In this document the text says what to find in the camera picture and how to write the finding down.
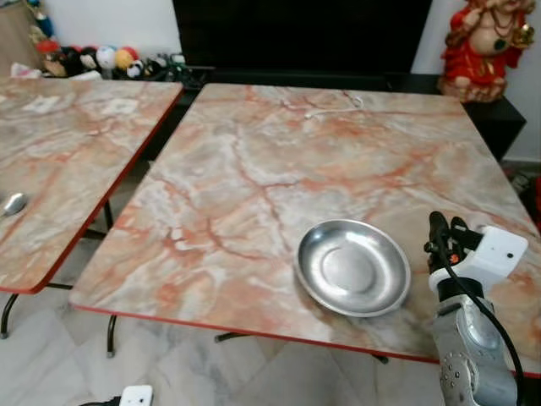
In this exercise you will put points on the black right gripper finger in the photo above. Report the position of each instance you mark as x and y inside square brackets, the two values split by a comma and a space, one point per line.
[438, 227]
[460, 224]

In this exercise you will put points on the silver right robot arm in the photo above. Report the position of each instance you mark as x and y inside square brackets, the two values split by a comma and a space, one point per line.
[473, 355]

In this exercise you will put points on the round stainless steel plate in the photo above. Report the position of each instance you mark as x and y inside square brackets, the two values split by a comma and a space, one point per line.
[352, 268]

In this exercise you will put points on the red golden figurine statue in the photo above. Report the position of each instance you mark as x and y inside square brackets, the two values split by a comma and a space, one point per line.
[483, 51]

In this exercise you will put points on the black metal table leg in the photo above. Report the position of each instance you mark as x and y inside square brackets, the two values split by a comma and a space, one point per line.
[7, 315]
[232, 337]
[108, 213]
[112, 337]

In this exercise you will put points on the black television screen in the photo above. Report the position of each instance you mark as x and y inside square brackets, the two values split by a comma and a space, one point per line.
[300, 38]

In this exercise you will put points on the black white panda toy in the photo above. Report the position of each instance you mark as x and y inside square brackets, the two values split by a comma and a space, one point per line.
[135, 71]

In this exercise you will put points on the white power adapter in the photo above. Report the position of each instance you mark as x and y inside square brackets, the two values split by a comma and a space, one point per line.
[137, 396]

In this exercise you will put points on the orange yellow round plush toy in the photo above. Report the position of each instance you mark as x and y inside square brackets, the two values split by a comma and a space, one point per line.
[127, 57]

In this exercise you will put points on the white round plush toy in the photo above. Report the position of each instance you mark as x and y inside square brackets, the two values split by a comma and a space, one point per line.
[106, 57]

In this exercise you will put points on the black brown plush toy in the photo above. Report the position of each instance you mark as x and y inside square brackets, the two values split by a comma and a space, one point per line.
[61, 63]

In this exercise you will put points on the stainless steel spoon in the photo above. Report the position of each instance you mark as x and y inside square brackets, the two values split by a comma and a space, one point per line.
[13, 204]

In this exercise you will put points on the red round plush toy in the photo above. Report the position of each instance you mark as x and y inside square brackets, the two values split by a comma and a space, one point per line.
[47, 46]

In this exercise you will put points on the colourful hanging toy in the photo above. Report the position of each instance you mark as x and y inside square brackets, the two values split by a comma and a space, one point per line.
[39, 21]

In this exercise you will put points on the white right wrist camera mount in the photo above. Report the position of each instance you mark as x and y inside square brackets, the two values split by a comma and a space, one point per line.
[499, 251]

